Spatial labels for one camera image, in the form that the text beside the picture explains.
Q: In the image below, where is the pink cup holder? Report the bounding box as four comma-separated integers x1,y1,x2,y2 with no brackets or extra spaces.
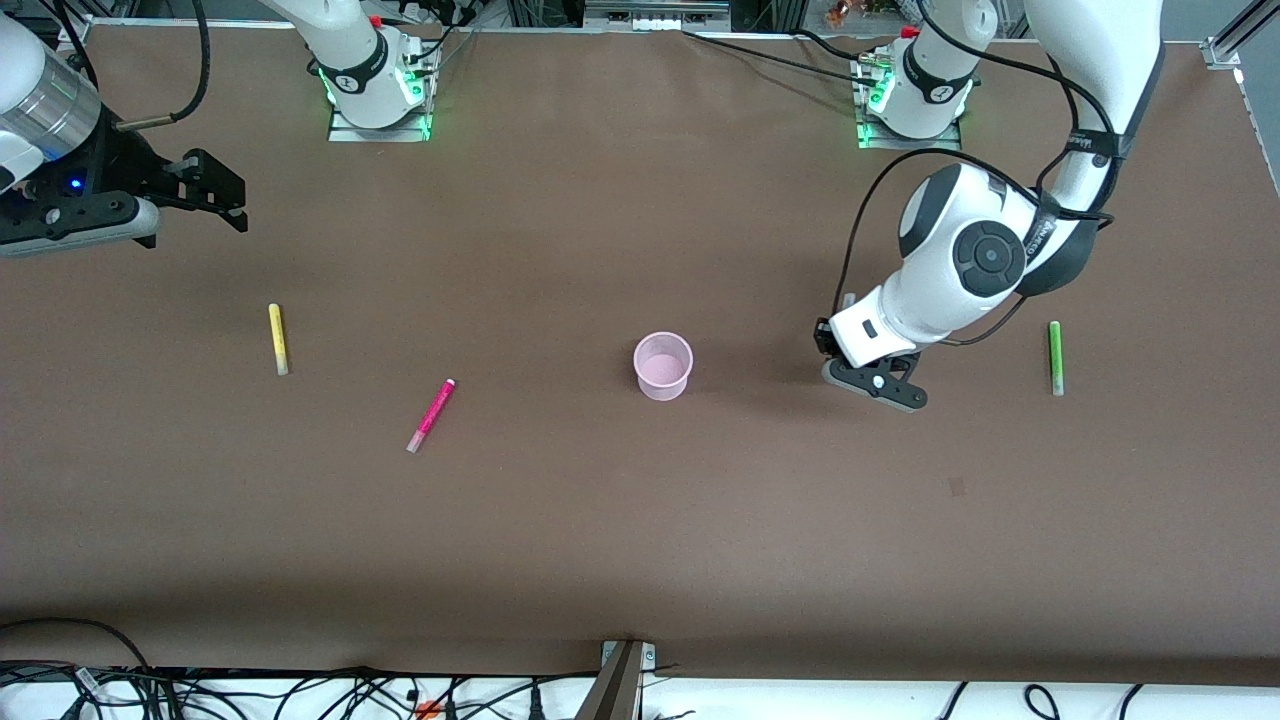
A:
633,331,694,402

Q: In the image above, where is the pink pen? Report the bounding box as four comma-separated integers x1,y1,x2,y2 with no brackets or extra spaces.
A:
406,378,457,454

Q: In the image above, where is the grey power strip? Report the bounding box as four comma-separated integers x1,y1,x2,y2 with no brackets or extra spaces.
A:
585,0,731,31

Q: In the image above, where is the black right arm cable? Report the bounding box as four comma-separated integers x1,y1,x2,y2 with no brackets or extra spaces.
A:
112,0,210,133

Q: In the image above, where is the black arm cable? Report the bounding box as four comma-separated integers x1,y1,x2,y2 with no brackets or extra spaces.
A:
112,0,210,133
833,5,1117,348

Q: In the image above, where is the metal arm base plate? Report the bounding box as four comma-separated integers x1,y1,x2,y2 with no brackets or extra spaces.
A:
857,112,963,151
328,98,434,143

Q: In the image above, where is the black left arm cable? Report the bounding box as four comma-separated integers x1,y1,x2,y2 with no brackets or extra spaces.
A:
833,5,1117,348

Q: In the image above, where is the black cable across table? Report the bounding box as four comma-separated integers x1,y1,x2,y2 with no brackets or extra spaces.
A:
680,28,881,79

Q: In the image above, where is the metal table bracket post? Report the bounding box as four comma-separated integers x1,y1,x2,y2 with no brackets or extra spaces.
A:
575,640,657,720

